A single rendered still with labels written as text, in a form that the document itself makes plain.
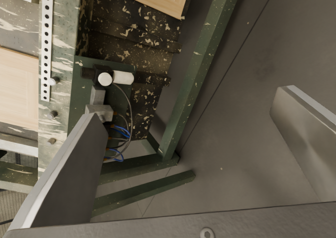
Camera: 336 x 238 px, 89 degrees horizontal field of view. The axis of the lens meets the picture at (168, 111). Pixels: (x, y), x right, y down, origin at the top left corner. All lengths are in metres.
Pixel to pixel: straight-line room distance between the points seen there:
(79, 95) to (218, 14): 0.76
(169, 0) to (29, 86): 0.77
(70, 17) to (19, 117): 0.48
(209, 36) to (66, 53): 0.69
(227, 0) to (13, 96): 1.04
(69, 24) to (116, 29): 0.29
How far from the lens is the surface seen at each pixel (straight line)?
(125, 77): 0.69
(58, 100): 0.77
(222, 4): 1.04
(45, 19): 0.71
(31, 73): 0.83
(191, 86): 1.04
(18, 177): 1.18
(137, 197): 1.08
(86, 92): 0.74
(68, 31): 0.69
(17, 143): 1.00
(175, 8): 1.10
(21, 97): 0.90
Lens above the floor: 0.92
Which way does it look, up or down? 38 degrees down
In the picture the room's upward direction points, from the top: 90 degrees counter-clockwise
